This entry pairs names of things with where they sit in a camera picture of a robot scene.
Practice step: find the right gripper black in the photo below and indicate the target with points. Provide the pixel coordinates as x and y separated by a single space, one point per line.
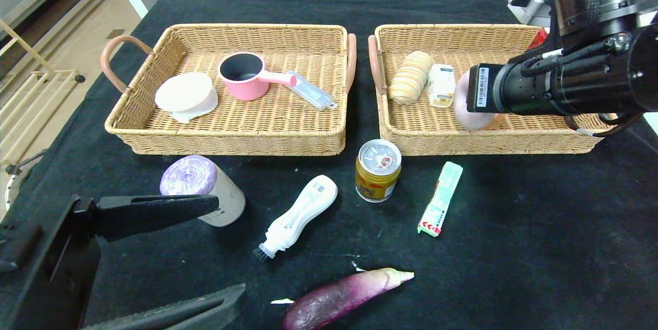
482 87

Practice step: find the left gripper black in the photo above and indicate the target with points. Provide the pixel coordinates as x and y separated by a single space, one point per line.
61 278

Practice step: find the pale pink potato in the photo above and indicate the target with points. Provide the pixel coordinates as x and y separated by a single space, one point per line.
461 104

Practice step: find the red soda can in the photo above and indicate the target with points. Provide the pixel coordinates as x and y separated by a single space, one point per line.
538 39

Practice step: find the green candy pack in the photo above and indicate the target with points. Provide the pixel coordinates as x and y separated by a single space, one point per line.
441 199

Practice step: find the gold beverage can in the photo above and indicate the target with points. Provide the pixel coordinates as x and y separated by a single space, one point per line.
378 181

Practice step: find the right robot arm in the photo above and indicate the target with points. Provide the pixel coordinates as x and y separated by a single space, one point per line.
591 88

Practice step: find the rectangular wicker basket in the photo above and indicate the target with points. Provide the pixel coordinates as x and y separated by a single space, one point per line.
257 129
421 129

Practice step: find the round brown bun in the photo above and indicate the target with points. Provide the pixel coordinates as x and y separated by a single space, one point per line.
494 120

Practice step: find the small milk carton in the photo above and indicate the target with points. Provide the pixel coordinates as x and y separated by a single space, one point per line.
442 88

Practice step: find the striped bread roll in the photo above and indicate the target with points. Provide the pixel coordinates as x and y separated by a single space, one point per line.
410 80

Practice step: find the purple garbage bag roll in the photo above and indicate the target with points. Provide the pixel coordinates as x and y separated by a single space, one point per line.
190 176

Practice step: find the white paper scrap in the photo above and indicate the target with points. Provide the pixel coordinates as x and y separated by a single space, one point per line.
282 301
358 268

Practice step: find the white brush bottle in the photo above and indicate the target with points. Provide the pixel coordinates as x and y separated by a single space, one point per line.
298 217

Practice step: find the purple eggplant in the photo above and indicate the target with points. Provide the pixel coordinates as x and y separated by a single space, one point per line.
334 301

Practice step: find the white round lidded container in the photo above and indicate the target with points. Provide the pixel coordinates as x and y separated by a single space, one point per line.
185 93

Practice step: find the grey translucent peeler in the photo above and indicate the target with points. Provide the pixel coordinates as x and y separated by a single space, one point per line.
313 94

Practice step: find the pink saucepan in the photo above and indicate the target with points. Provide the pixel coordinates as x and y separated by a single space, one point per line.
247 91

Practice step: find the light wooden rack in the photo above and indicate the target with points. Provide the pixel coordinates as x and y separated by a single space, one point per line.
51 74

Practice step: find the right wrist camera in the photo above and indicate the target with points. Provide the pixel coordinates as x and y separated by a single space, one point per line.
534 8

